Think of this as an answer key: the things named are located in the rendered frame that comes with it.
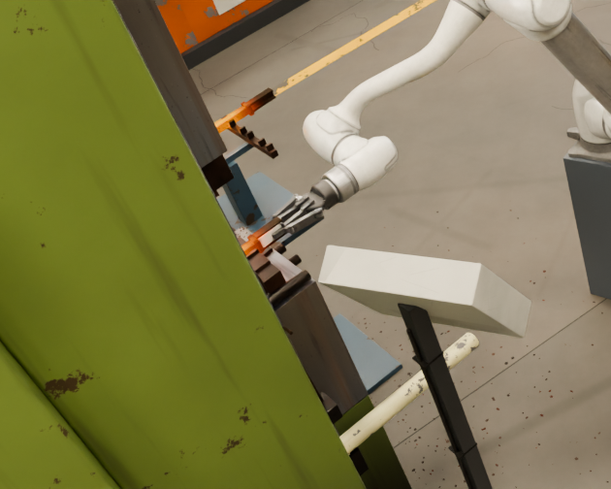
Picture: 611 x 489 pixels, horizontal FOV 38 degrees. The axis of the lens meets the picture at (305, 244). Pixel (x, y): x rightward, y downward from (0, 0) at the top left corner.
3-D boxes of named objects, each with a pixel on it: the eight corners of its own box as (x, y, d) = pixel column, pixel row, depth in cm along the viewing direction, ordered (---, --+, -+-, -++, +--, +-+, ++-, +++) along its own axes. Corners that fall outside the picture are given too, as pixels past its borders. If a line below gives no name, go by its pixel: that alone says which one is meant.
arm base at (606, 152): (583, 120, 280) (581, 106, 276) (651, 130, 265) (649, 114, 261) (555, 154, 272) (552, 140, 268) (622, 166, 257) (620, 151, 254)
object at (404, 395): (468, 341, 228) (465, 327, 224) (483, 350, 224) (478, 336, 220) (338, 447, 216) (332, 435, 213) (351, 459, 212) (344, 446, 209)
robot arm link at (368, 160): (363, 202, 231) (332, 177, 239) (407, 170, 235) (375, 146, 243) (357, 174, 223) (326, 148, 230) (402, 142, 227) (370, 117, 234)
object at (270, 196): (261, 175, 295) (259, 171, 293) (324, 218, 264) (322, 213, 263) (187, 225, 287) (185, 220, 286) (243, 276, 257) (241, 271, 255)
